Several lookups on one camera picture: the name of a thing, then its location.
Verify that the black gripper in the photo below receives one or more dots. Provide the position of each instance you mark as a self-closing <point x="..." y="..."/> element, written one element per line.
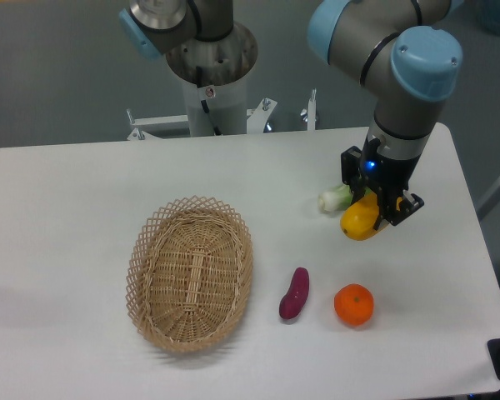
<point x="388" y="178"/>

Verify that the yellow mango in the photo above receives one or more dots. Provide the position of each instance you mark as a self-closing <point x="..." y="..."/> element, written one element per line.
<point x="357" y="222"/>

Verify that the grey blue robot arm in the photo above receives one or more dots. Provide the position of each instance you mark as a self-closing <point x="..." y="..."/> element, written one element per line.
<point x="391" y="48"/>

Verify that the green white bok choy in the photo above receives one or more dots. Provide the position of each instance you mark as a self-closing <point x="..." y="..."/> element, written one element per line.
<point x="334" y="199"/>

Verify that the orange tangerine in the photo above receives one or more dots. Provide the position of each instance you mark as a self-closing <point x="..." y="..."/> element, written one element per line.
<point x="354" y="304"/>

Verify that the purple sweet potato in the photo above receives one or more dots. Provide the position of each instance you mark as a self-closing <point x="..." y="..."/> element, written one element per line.
<point x="294" y="300"/>

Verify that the woven wicker basket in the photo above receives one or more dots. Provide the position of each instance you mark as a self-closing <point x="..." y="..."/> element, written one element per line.
<point x="190" y="274"/>

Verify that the white metal base frame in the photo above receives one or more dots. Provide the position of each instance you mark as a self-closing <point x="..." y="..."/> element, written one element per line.
<point x="211" y="112"/>

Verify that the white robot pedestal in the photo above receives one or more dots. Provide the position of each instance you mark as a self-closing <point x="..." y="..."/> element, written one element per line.
<point x="224" y="64"/>

